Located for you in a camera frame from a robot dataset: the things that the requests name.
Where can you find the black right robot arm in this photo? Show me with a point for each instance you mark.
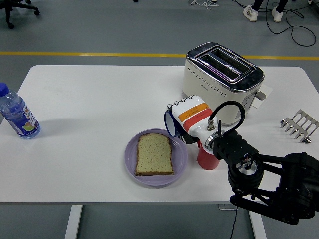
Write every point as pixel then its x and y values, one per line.
pixel 294 179

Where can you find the blue-capped water bottle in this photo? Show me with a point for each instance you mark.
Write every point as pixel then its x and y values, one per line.
pixel 18 117

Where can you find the red enamel cup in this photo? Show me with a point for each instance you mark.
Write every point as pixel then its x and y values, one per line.
pixel 207 160

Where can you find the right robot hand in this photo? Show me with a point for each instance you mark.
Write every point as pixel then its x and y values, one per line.
pixel 194 114

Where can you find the purple round plate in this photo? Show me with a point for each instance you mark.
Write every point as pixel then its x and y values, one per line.
pixel 179 159

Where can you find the metal toast rack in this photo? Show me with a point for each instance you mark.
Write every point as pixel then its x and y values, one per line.
pixel 302 124

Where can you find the white table leg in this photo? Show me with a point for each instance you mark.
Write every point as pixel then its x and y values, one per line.
pixel 73 221
pixel 258 227

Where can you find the blue enamel cup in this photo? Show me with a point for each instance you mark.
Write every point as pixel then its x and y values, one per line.
pixel 170 124

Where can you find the person's white shoe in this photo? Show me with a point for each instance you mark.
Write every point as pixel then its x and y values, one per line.
pixel 250 13
pixel 277 15

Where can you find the person's leg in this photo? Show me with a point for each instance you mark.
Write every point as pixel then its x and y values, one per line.
pixel 281 4
pixel 258 3

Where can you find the grey table control box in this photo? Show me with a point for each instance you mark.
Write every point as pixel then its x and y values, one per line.
pixel 224 207

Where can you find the slice of toast bread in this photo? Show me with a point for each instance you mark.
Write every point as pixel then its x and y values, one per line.
pixel 154 154

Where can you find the cream and chrome toaster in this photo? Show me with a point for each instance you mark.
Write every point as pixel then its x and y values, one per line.
pixel 211 84

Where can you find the black office chair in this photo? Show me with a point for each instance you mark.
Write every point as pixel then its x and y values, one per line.
pixel 10 7

